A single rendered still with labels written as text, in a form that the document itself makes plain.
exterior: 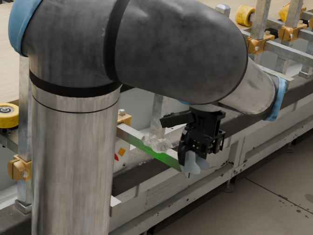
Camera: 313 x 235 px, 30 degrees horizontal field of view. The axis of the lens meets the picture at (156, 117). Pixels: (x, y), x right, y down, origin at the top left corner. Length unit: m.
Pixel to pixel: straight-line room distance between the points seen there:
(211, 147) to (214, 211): 1.42
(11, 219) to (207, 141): 0.52
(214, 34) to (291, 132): 2.70
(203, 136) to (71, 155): 0.69
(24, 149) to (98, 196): 0.66
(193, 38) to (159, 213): 1.89
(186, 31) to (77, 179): 0.25
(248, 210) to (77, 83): 2.27
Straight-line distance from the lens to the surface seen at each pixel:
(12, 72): 1.79
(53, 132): 0.72
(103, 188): 0.78
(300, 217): 2.94
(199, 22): 0.64
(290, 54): 2.09
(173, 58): 0.62
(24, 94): 1.36
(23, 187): 1.49
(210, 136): 1.39
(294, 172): 3.29
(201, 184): 2.69
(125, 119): 1.62
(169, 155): 1.50
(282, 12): 2.63
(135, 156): 1.78
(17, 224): 1.49
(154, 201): 2.47
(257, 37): 2.10
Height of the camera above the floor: 1.62
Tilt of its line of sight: 27 degrees down
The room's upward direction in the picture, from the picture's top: 8 degrees clockwise
